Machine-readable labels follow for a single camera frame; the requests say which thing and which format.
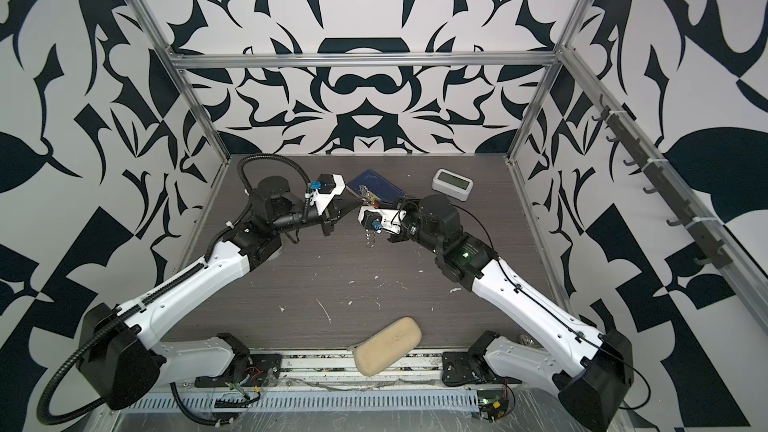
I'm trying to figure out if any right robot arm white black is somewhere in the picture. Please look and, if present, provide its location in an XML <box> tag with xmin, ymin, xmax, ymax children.
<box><xmin>358</xmin><ymin>195</ymin><xmax>638</xmax><ymax>431</ymax></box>

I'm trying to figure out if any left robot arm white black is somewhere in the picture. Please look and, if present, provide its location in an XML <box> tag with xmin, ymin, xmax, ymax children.
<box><xmin>77</xmin><ymin>174</ymin><xmax>362</xmax><ymax>410</ymax></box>

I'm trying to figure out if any blue notebook yellow label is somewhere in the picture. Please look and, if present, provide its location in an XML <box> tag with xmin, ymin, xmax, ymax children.
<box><xmin>356</xmin><ymin>169</ymin><xmax>406</xmax><ymax>204</ymax></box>

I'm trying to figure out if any white digital clock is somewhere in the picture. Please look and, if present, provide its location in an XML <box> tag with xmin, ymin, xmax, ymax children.
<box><xmin>432</xmin><ymin>168</ymin><xmax>474</xmax><ymax>202</ymax></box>

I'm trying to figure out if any small circuit board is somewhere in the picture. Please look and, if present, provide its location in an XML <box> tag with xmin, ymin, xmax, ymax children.
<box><xmin>477</xmin><ymin>387</ymin><xmax>516</xmax><ymax>423</ymax></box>

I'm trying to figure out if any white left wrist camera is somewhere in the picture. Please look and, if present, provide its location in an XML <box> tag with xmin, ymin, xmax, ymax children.
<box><xmin>306</xmin><ymin>174</ymin><xmax>346</xmax><ymax>215</ymax></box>

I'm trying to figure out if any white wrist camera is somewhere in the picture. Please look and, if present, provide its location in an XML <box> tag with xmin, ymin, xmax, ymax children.
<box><xmin>306</xmin><ymin>174</ymin><xmax>346</xmax><ymax>215</ymax></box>
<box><xmin>358</xmin><ymin>206</ymin><xmax>402</xmax><ymax>234</ymax></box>

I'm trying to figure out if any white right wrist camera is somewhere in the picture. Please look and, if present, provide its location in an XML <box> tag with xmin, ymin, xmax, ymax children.
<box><xmin>358</xmin><ymin>206</ymin><xmax>402</xmax><ymax>234</ymax></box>

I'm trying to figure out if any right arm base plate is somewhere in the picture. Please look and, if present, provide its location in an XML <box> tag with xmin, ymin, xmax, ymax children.
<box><xmin>441</xmin><ymin>351</ymin><xmax>490</xmax><ymax>387</ymax></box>

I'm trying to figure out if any white cable duct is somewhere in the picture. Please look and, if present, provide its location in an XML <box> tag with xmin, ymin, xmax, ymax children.
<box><xmin>122</xmin><ymin>388</ymin><xmax>481</xmax><ymax>414</ymax></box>

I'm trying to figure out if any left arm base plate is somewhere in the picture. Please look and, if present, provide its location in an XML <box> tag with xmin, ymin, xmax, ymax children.
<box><xmin>194</xmin><ymin>353</ymin><xmax>283</xmax><ymax>388</ymax></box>

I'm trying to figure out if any black corrugated cable hose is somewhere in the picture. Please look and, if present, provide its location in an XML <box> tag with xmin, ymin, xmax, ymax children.
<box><xmin>35</xmin><ymin>152</ymin><xmax>313</xmax><ymax>427</ymax></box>

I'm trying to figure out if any wall hook rail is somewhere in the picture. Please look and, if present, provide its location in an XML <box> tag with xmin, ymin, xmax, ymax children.
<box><xmin>594</xmin><ymin>94</ymin><xmax>737</xmax><ymax>269</ymax></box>

